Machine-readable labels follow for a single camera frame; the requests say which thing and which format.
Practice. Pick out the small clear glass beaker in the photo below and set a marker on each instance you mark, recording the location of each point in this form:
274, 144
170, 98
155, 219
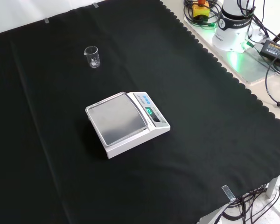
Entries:
92, 57

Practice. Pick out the white electronic balance steel pan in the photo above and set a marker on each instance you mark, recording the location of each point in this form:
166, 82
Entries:
128, 122

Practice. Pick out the black bench cloth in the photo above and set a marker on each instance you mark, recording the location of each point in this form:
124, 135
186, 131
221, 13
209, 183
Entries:
121, 116

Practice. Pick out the pale base board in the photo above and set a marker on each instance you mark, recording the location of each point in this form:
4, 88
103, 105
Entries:
245, 63

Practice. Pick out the clear tape strip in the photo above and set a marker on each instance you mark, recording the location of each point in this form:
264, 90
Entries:
46, 20
95, 4
228, 192

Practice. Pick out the yellow stop button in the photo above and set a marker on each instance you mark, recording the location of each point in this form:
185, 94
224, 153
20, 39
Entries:
201, 9

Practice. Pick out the black power adapter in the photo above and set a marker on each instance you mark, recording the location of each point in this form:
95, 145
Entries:
275, 50

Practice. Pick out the white table leg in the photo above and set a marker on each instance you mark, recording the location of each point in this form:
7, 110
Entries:
273, 186

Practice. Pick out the black tripod leg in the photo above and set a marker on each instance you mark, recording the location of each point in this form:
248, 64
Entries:
278, 35

